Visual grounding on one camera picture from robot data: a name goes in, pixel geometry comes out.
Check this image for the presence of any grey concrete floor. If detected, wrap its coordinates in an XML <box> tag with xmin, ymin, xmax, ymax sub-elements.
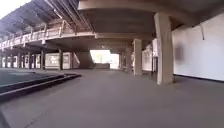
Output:
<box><xmin>0</xmin><ymin>68</ymin><xmax>224</xmax><ymax>128</ymax></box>

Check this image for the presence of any concrete structure with pillars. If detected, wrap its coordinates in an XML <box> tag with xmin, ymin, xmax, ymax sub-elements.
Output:
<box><xmin>0</xmin><ymin>0</ymin><xmax>224</xmax><ymax>86</ymax></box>

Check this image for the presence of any dark raised kerb platform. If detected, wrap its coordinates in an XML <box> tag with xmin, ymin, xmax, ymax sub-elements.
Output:
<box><xmin>0</xmin><ymin>68</ymin><xmax>83</xmax><ymax>102</ymax></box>

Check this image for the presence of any white wall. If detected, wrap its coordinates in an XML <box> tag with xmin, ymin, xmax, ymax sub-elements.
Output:
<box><xmin>171</xmin><ymin>12</ymin><xmax>224</xmax><ymax>82</ymax></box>

